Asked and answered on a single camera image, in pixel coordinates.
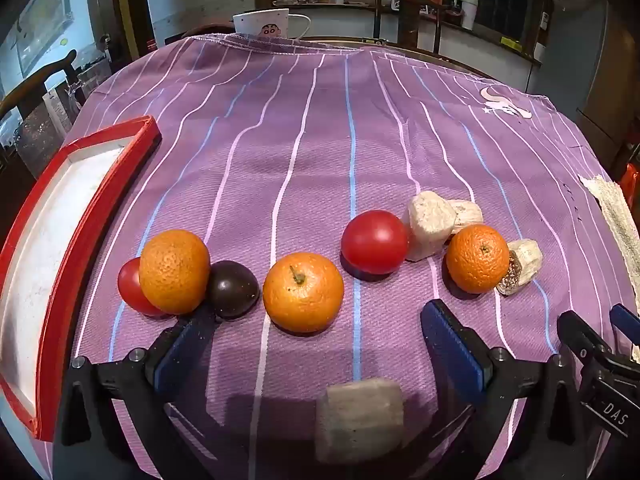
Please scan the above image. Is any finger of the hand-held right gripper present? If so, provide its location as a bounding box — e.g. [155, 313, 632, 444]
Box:
[556, 310, 611, 376]
[609, 304, 640, 362]

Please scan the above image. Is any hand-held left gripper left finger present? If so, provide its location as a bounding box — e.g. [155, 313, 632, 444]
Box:
[52, 302, 221, 480]

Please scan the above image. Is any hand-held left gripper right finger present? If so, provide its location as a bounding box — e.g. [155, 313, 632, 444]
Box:
[420, 299, 586, 480]

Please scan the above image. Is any red tomato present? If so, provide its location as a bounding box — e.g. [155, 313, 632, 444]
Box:
[118, 257, 166, 317]
[341, 210, 410, 276]

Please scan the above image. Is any dark purple plum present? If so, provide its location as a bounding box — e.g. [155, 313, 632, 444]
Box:
[206, 260, 261, 320]

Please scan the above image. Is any beige food chunk brown end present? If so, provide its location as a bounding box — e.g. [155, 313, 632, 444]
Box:
[496, 239, 543, 297]

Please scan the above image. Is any large beige food chunk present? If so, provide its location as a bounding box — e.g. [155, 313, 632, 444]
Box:
[314, 378, 405, 465]

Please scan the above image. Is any heart shaped beige food chunk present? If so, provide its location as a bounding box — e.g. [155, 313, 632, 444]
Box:
[405, 191, 457, 262]

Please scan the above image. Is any large orange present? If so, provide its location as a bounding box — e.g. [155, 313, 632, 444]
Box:
[262, 252, 346, 334]

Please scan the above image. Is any red rimmed white tray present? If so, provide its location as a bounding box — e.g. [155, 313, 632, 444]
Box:
[0, 115, 162, 442]

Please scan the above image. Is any beige towel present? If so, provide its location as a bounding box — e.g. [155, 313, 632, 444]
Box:
[577, 174, 640, 306]

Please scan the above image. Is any purple striped cloth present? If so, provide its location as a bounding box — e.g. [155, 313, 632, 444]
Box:
[30, 32, 640, 480]

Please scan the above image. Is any glass pitcher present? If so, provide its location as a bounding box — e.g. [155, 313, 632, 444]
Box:
[67, 65, 108, 106]

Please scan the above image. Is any curved wooden chair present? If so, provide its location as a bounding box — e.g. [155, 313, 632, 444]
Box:
[0, 50, 78, 117]

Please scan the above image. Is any white tumbler with straw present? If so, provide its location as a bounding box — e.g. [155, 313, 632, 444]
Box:
[454, 0, 477, 31]

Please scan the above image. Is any white cartoon mug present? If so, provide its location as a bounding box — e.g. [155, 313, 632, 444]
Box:
[231, 8, 312, 41]

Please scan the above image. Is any dark wooden chair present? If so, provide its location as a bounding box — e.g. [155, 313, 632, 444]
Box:
[369, 0, 451, 53]

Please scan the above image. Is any framed wall painting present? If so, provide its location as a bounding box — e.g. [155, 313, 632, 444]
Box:
[12, 0, 76, 76]

